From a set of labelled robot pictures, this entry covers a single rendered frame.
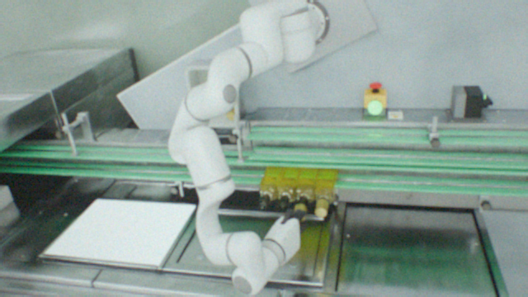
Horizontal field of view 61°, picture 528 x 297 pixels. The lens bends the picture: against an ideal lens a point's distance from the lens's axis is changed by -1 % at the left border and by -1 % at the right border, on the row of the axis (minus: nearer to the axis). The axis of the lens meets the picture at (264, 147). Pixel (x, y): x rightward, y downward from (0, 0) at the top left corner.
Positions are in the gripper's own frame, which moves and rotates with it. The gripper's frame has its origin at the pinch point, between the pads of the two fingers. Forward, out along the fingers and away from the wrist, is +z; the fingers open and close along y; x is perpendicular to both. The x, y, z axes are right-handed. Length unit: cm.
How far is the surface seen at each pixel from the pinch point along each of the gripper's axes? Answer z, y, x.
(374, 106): 39.1, 21.4, -7.4
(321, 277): -5.4, -12.5, -8.8
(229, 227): 3.6, -12.8, 27.7
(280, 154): 22.4, 6.9, 18.2
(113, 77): 54, 15, 130
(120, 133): 16, 6, 86
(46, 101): 6, 19, 115
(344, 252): 11.6, -16.0, -8.7
